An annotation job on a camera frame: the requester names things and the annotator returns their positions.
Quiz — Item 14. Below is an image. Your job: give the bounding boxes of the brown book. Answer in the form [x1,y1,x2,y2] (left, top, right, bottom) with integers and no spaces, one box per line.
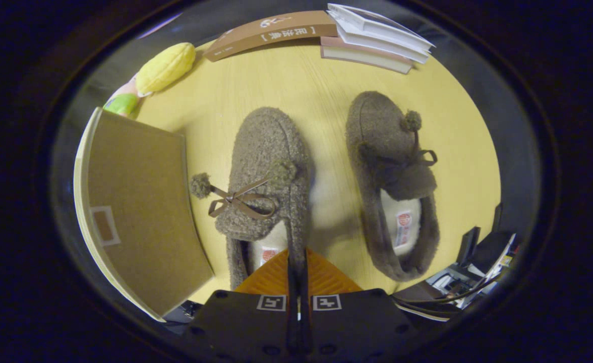
[205,10,338,62]

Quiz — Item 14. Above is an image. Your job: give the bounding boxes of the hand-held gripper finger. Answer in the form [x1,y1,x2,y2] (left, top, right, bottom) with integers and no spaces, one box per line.
[298,248,412,361]
[185,248,300,361]

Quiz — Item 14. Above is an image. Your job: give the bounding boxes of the yellow plush toy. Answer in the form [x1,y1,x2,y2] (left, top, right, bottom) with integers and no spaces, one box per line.
[103,42,197,117]

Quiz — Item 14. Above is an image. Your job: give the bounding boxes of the white open booklet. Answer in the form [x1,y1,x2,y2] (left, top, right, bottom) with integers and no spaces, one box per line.
[327,3,436,65]

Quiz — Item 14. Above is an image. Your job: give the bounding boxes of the brown fuzzy shoe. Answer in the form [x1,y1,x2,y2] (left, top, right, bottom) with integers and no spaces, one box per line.
[191,106,311,291]
[346,91,440,282]

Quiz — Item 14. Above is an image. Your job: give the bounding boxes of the black office chair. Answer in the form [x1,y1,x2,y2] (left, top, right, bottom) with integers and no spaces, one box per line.
[391,203,521,321]

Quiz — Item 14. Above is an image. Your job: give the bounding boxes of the brown cardboard storage box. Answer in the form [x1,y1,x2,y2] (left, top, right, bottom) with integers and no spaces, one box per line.
[74,107,215,322]

